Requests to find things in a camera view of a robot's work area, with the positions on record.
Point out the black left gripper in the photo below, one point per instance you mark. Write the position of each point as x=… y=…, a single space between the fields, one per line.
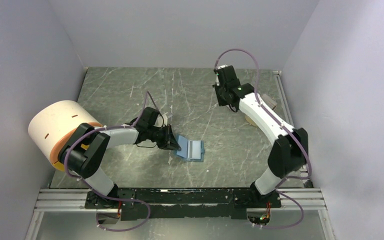
x=169 y=142

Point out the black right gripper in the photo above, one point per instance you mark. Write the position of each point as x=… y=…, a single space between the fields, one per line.
x=217 y=87

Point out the blue card holder wallet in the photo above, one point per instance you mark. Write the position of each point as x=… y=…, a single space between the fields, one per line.
x=190 y=150

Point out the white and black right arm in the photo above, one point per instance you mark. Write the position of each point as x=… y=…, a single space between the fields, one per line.
x=289 y=145

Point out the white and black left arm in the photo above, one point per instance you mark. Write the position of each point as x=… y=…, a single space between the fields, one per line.
x=83 y=152

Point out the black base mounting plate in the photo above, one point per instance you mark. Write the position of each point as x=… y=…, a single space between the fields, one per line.
x=170 y=203

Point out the white and orange cylinder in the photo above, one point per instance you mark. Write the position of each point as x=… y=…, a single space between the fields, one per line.
x=51 y=128

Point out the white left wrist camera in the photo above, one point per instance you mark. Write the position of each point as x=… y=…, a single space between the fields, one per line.
x=167 y=116

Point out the aluminium rail frame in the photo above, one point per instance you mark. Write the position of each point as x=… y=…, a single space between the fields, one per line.
x=59 y=201

